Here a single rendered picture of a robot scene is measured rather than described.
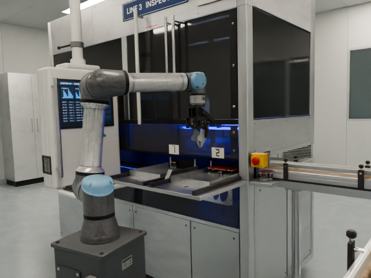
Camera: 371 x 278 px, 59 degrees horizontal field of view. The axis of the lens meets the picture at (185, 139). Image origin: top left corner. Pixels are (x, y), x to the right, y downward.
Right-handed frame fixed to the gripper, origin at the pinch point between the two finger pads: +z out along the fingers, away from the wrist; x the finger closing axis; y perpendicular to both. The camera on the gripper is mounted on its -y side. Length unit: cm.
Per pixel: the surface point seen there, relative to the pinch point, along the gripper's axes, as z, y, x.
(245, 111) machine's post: -15.9, -24.1, 11.6
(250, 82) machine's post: -31.2, -27.2, 12.6
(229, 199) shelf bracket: 32.9, -23.5, 1.3
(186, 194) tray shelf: 21.6, 15.8, 3.3
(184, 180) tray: 19.1, 1.8, -10.3
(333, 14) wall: -178, -484, -80
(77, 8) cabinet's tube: -85, 7, -95
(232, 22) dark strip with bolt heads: -63, -24, 4
